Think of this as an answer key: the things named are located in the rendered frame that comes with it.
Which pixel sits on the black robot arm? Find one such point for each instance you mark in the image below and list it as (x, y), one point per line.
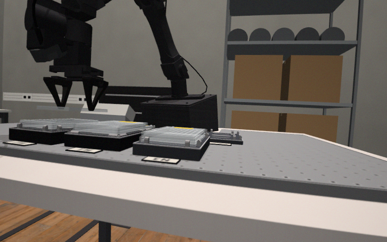
(65, 37)

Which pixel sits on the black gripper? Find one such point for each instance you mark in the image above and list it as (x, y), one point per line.
(87, 74)

